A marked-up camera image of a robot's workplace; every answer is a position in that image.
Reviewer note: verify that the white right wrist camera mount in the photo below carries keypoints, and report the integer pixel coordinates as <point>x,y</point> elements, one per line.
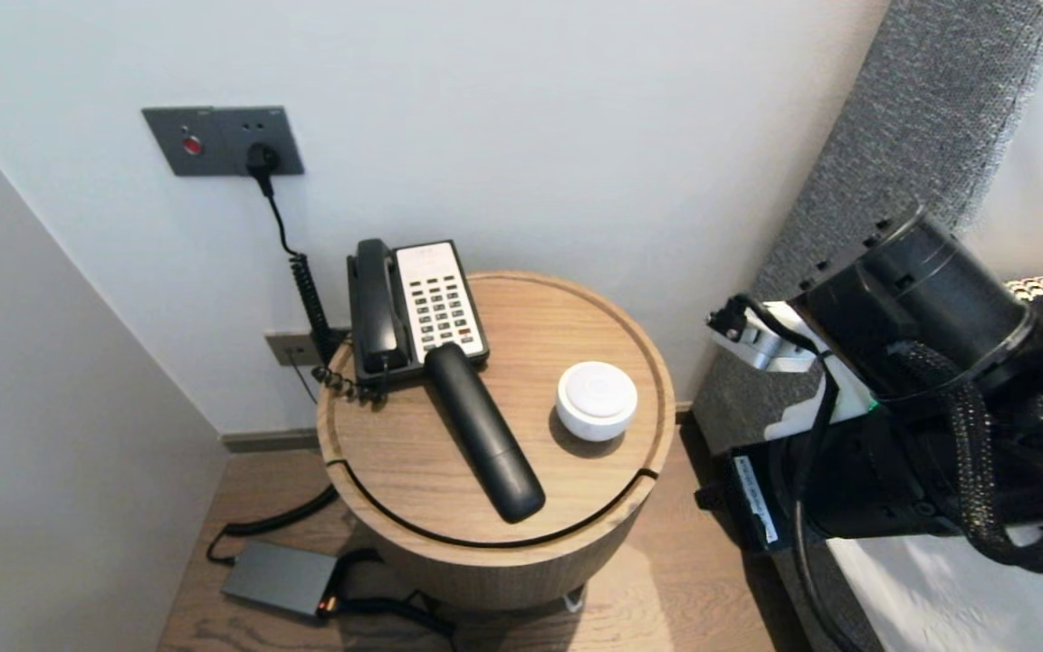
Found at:
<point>761,349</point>

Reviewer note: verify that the round wooden bedside table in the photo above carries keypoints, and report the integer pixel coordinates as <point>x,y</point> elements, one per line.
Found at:
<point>540,335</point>

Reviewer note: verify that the grey power adapter box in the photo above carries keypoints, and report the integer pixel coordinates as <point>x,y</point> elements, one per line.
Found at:
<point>277,580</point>

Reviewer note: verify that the beige low wall plate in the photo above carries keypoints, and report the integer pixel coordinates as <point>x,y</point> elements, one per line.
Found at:
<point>291,349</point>

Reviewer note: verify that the white bed sheet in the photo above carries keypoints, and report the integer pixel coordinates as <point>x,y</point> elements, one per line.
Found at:
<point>938,607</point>

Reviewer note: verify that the grey fabric headboard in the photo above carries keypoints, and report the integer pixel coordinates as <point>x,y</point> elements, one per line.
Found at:
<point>920,118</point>

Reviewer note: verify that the black power plug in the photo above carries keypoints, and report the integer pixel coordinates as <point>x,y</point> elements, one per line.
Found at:
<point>263,163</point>

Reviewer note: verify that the black telephone base white keypad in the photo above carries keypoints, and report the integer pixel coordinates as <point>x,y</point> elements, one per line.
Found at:
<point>440,308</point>

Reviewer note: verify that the grey fabric bed base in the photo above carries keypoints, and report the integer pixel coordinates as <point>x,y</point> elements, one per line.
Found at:
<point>784,607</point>

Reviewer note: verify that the long black rounded device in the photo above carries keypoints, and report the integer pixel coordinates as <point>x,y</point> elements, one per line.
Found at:
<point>485,435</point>

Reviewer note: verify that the white round puck device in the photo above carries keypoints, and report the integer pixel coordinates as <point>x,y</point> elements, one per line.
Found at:
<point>596,398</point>

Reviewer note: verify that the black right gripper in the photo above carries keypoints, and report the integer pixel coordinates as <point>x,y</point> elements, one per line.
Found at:
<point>875,489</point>

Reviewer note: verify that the black telephone handset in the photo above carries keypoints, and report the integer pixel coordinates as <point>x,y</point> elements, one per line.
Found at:
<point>378,317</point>

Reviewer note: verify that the dark grey wall socket panel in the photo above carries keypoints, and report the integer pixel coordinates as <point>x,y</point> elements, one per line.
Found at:
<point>214,136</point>

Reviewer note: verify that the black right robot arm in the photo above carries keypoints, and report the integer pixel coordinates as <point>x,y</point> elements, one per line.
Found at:
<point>920,290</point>

